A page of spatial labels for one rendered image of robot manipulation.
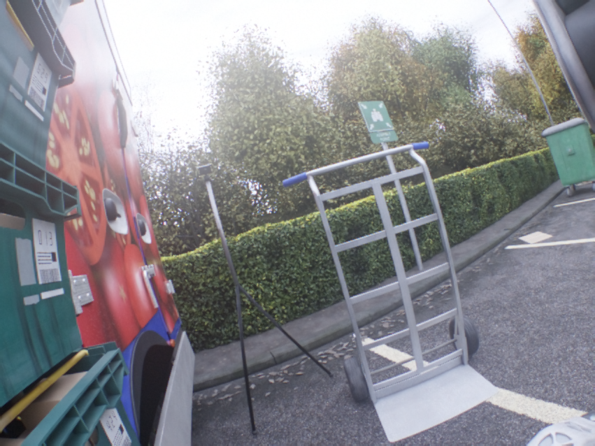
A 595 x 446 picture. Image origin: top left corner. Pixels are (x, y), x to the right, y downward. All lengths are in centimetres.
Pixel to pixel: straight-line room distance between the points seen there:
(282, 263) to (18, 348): 260
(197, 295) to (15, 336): 250
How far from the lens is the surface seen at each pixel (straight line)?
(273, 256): 281
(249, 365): 228
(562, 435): 82
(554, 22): 39
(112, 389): 45
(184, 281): 276
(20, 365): 34
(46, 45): 55
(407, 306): 137
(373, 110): 346
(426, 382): 162
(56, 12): 71
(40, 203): 40
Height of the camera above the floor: 99
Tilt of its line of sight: 1 degrees up
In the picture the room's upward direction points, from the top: 17 degrees counter-clockwise
